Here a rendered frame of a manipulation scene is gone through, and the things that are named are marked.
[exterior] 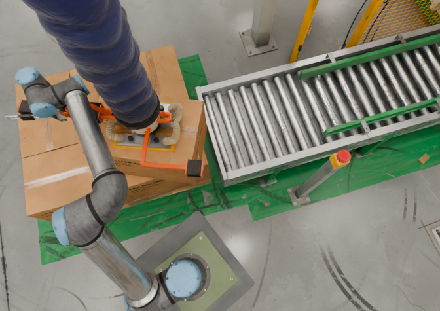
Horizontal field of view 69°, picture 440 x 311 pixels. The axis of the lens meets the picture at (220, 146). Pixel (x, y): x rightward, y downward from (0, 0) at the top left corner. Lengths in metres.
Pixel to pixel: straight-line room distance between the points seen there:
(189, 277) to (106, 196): 0.60
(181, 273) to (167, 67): 1.52
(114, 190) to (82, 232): 0.16
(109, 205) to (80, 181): 1.21
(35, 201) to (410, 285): 2.69
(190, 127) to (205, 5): 2.00
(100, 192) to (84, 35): 0.48
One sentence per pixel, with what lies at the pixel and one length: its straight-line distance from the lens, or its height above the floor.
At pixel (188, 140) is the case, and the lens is 1.74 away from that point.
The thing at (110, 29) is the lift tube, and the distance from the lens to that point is 1.04.
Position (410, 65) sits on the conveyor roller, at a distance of 2.80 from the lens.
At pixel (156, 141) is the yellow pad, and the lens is 1.72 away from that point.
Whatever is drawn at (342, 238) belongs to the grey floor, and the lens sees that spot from 2.74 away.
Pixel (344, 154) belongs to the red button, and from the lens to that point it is 1.73.
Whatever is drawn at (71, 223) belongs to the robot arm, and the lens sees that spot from 1.12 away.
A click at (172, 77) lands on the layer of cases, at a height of 0.54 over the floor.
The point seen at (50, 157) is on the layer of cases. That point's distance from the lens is 2.43.
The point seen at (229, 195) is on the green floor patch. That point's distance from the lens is 2.62.
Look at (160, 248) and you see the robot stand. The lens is 1.86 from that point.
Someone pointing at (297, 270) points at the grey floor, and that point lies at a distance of 2.63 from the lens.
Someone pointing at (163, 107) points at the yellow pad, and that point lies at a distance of 1.79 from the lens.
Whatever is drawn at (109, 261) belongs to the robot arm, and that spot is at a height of 1.38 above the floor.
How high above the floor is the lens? 2.58
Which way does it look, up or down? 70 degrees down
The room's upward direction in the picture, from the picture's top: 2 degrees counter-clockwise
